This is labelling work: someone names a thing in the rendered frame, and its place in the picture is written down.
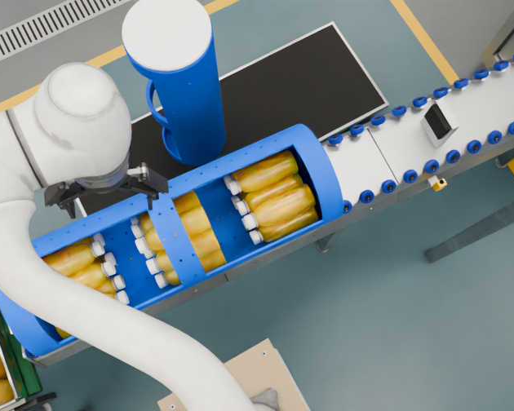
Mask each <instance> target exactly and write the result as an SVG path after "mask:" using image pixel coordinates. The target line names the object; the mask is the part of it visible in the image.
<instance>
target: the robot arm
mask: <svg viewBox="0 0 514 411"><path fill-rule="evenodd" d="M130 144H131V117H130V114H129V111H128V107H127V106H126V102H125V100H124V99H123V98H122V95H121V94H120V92H119V90H118V88H117V86H116V84H115V82H114V81H113V79H112V78H111V77H110V76H109V75H108V74H107V73H106V72H105V71H103V70H102V69H100V68H98V67H96V66H94V65H92V64H86V63H69V64H64V65H61V66H60V67H59V68H56V69H55V70H54V71H53V72H51V73H50V74H49V75H48V76H47V78H46V79H45V80H44V82H43V83H42V84H41V85H40V87H39V89H38V92H37V93H36V94H35V95H33V96H32V97H30V98H29V99H27V100H26V101H25V102H23V103H21V104H18V105H16V106H15V107H13V108H9V109H7V110H4V111H1V112H0V290H1V291H2V292H3V293H4V294H5V295H6V296H7V297H9V298H10V299H11V300H12V301H14V302H15V303H17V304H18V305H20V306H21V307H22V308H24V309H25V310H27V311H28V312H31V313H32V314H34V315H35V316H37V317H39V318H41V319H43V320H45V321H47V322H48V323H50V324H52V325H54V326H56V327H58V328H60V329H62V330H64V331H66V332H67V333H69V334H72V335H73V336H75V337H77V338H80V339H81V340H83V341H85V342H87V343H89V344H91V345H92V346H94V347H97V348H99V349H100V350H102V351H105V352H107V353H109V354H110V355H112V356H114V357H116V358H118V359H119V360H122V361H124V362H126V363H127V364H129V365H132V366H134V367H135V368H137V369H139V370H141V371H143V372H145V373H146V374H148V375H150V376H151V377H153V378H155V379H157V380H158V381H159V382H161V383H162V384H164V385H165V386H166V387H168V388H169V389H170V390H171V391H172V392H174V393H175V395H176V396H177V397H178V398H179V399H180V400H181V402H182V403H183V404H184V406H185V408H186V409H187V410H188V411H281V410H280V408H279V405H278V400H277V391H276V390H275V389H273V388H268V389H267V390H265V391H264V392H262V393H261V394H259V395H257V396H253V397H251V398H249V397H248V396H247V394H246V393H245V392H244V390H243V389H242V387H241V385H240V384H239V383H238V381H237V380H236V379H235V377H234V376H233V375H232V374H231V373H230V371H229V370H228V369H227V368H226V367H225V365H224V364H223V363H222V362H221V361H220V360H219V359H218V358H217V357H216V356H215V355H214V354H213V353H212V352H210V351H209V350H208V349H207V348H205V347H204V346H203V345H201V344H200V343H199V342H198V341H196V340H195V339H193V338H191V337H190V336H188V335H187V334H185V333H183V332H181V331H180V330H178V329H176V328H174V327H172V326H170V325H168V324H166V323H164V322H162V321H160V320H157V319H155V318H153V317H151V316H149V315H147V314H145V313H143V312H140V311H138V310H136V309H134V308H133V307H130V306H127V305H126V304H124V303H121V302H119V301H117V300H116V299H113V298H110V297H109V296H107V295H105V294H102V293H101V292H98V291H96V290H94V289H92V288H90V287H88V286H86V285H83V284H81V283H79V282H77V281H75V280H73V279H71V278H69V277H67V276H65V275H63V274H61V273H59V272H58V271H56V270H55V269H53V268H52V267H50V266H49V265H47V264H46V263H45V262H44V261H43V260H42V259H41V258H40V257H39V256H38V254H37V252H36V251H35V249H34V247H33V245H32V243H31V240H30V237H29V221H30V219H31V217H32V215H33V213H34V212H35V210H36V206H35V203H34V192H36V191H37V190H39V189H42V188H45V187H47V186H49V187H48V188H47V189H46V190H45V192H44V201H45V206H47V207H50V206H53V205H54V204H57V206H59V207H60V208H61V209H62V210H67V212H68V213H69V216H70V218H71V219H75V218H76V216H75V205H74V200H75V199H77V198H79V197H80V196H88V195H90V194H92V193H97V194H105V193H109V192H112V191H114V190H116V189H117V190H120V191H123V192H127V191H129V190H131V191H134V192H139V193H143V194H146V195H147V199H148V210H152V209H153V202H152V200H153V201H156V200H158V199H159V196H158V193H162V194H167V193H169V188H168V182H167V179H166V178H164V177H163V176H161V175H159V174H158V173H157V172H155V171H153V170H151V169H149V168H148V166H147V164H146V163H144V162H142V163H140V164H139V166H138V167H137V168H136V169H130V168H129V164H128V160H129V147H130Z"/></svg>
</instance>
